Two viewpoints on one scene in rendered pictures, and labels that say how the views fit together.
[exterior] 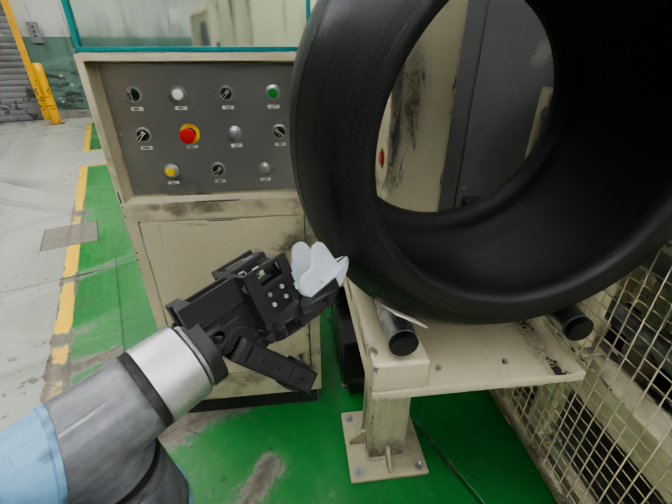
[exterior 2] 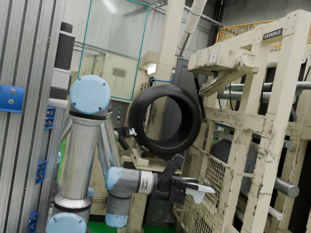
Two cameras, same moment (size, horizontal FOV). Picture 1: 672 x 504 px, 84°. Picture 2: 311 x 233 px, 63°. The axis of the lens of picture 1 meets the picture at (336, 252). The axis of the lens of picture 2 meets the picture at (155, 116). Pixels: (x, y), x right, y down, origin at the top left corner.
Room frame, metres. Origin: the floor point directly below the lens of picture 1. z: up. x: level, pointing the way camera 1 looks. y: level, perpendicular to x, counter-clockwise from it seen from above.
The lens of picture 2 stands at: (-1.49, 0.08, 1.32)
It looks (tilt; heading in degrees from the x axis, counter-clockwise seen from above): 4 degrees down; 354
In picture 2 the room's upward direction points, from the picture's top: 11 degrees clockwise
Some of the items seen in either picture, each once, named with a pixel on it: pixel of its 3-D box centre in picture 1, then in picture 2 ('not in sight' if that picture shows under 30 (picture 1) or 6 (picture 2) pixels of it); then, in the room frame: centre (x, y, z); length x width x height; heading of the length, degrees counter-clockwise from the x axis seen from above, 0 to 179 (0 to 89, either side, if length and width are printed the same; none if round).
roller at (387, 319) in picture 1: (378, 280); (140, 149); (0.58, -0.08, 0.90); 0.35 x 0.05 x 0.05; 7
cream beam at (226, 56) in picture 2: not in sight; (214, 62); (0.51, -0.53, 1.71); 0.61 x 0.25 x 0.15; 7
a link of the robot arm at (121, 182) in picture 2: not in sight; (122, 180); (-0.65, 0.05, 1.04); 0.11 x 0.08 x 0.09; 93
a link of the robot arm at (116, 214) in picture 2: not in sight; (118, 205); (-0.64, 0.05, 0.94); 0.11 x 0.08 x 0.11; 3
